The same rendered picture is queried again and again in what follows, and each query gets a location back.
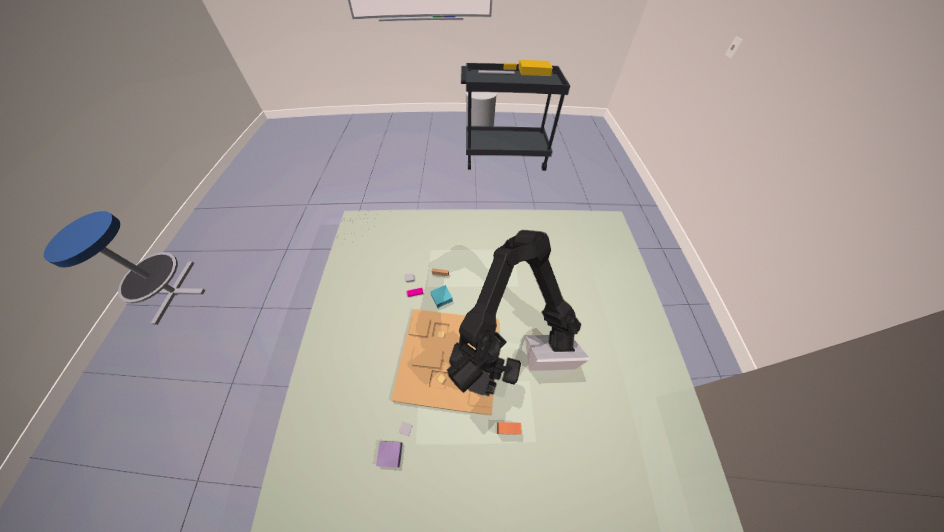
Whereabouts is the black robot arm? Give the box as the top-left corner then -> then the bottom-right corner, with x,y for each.
446,230 -> 581,396

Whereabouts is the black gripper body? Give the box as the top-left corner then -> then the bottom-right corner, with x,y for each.
449,342 -> 521,385

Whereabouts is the teal block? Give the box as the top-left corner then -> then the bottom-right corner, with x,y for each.
430,285 -> 453,308

